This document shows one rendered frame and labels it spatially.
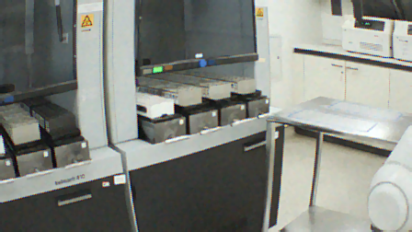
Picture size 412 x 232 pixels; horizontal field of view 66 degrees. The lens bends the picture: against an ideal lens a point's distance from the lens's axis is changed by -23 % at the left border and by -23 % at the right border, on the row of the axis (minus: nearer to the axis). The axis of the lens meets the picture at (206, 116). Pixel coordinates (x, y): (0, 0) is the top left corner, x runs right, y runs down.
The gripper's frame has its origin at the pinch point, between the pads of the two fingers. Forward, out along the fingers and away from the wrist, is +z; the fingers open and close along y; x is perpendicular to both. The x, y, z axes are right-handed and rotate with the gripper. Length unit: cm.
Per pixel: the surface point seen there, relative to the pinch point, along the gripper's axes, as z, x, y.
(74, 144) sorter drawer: 40, 66, -49
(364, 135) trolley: 38.1, 2.3, 18.2
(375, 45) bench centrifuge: 20, 84, 219
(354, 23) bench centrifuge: 2, 109, 223
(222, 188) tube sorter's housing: 73, 66, 14
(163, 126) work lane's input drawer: 41, 66, -13
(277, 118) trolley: 38, 39, 15
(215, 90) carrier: 34, 74, 18
